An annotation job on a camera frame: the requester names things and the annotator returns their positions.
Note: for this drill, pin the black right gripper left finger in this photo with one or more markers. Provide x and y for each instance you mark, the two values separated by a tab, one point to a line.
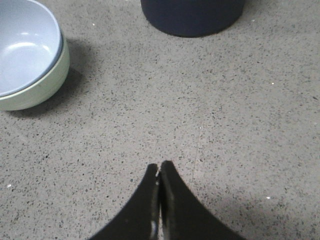
139	218

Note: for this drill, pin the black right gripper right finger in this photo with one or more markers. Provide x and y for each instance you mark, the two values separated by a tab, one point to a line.
183	216

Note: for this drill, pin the light green bowl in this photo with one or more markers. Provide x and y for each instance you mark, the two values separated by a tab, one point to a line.
43	89

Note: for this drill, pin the blue bowl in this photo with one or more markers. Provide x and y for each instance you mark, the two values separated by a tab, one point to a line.
30	44

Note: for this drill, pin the dark blue saucepan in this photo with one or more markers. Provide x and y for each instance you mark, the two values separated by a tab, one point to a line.
192	18

